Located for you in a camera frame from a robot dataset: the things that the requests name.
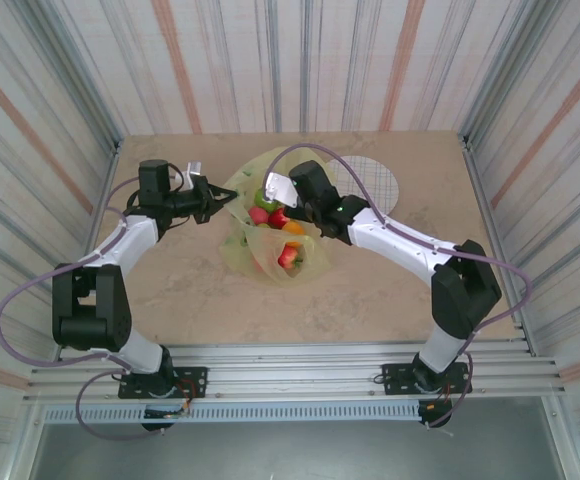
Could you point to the orange fruit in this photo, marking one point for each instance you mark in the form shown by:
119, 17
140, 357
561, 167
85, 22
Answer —
294, 228

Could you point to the red apple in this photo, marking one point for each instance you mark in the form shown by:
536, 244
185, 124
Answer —
278, 219

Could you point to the green apple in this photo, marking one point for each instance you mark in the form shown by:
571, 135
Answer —
262, 199

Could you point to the red strawberry with green leaves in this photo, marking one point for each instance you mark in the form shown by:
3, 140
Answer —
287, 257

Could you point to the yellow avocado print plastic bag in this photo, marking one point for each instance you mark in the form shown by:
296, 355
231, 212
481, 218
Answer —
315, 260

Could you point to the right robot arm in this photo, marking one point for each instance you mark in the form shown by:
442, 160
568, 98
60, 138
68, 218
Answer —
465, 295

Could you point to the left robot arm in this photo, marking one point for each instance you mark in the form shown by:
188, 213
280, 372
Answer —
90, 320

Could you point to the white checked round plate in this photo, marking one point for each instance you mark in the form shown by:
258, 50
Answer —
375, 185

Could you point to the grey metal panel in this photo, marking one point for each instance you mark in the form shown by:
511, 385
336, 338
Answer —
290, 450

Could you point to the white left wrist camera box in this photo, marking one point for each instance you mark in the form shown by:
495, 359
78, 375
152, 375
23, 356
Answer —
194, 168

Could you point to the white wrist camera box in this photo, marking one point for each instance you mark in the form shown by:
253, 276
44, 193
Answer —
194, 168
280, 187

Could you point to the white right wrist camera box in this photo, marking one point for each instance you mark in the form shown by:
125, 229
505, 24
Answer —
280, 187

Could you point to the aluminium rail frame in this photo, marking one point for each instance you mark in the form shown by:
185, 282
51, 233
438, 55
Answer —
290, 370

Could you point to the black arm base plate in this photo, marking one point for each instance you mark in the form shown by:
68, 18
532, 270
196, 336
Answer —
395, 377
195, 375

